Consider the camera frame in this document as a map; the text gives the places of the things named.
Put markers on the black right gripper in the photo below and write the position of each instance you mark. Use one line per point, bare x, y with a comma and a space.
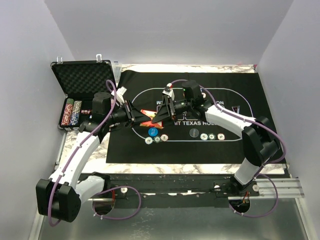
167, 109

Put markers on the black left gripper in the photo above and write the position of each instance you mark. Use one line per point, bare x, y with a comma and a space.
133, 115

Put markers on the blue small blind button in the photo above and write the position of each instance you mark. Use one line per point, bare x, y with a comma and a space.
153, 132

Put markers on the green white poker chip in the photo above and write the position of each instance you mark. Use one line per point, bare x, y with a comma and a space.
157, 139
211, 136

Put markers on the black dealer button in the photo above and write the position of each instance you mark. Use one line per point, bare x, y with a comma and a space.
194, 132

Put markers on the red white poker chip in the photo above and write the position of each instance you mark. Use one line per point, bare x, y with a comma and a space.
221, 136
204, 95
164, 137

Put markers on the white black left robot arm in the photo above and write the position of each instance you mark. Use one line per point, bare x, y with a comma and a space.
61, 196

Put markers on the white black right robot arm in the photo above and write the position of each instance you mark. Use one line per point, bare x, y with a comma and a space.
260, 143

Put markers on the black poker table mat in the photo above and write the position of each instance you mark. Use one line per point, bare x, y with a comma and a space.
239, 92

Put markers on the red dice row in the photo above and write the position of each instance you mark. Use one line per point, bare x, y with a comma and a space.
85, 111

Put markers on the blue white chip stack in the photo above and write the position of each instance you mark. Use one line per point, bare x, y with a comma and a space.
75, 113

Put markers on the black aluminium chip case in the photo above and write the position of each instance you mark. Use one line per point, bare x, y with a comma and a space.
80, 80

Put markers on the green chip stack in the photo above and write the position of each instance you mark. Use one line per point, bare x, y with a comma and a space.
70, 101

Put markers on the red white chip stack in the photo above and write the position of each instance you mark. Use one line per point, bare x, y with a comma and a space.
67, 114

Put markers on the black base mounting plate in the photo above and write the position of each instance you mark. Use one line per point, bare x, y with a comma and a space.
133, 199

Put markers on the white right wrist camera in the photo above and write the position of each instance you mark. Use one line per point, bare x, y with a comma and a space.
168, 91

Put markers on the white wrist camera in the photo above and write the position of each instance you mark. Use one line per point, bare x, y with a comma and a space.
120, 94
168, 91

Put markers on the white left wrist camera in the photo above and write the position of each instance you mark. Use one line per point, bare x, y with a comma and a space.
120, 94

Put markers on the aluminium extrusion rail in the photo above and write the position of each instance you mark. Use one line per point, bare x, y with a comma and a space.
262, 187

